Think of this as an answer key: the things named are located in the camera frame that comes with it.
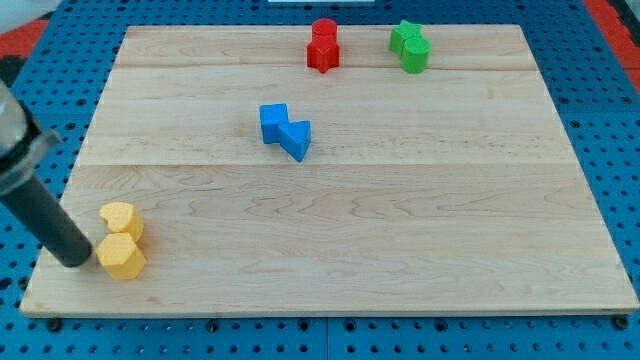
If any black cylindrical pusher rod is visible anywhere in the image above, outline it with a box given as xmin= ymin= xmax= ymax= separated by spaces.
xmin=1 ymin=175 xmax=92 ymax=267

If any yellow hexagon block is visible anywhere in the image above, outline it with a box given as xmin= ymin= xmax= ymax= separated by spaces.
xmin=96 ymin=233 xmax=147 ymax=280

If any blue triangle block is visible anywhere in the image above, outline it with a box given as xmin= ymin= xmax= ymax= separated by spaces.
xmin=278 ymin=120 xmax=311 ymax=162

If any yellow heart block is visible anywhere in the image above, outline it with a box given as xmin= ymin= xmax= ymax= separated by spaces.
xmin=99 ymin=202 xmax=144 ymax=242

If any blue cube block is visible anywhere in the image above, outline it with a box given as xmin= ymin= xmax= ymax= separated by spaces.
xmin=259 ymin=103 xmax=289 ymax=144

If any red star block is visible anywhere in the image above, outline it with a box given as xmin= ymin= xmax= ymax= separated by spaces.
xmin=307 ymin=39 xmax=340 ymax=73

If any red cylinder block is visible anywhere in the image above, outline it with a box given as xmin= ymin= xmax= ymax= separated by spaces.
xmin=311 ymin=18 xmax=338 ymax=43

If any green cylinder block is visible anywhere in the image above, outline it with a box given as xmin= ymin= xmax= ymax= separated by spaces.
xmin=401 ymin=37 xmax=431 ymax=74

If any green star block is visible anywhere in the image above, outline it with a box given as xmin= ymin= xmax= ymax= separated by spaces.
xmin=389 ymin=19 xmax=422 ymax=57

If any wooden board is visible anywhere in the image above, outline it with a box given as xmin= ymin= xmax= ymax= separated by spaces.
xmin=21 ymin=25 xmax=639 ymax=318

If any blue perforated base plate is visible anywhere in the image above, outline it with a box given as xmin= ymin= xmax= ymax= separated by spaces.
xmin=1 ymin=1 xmax=639 ymax=359

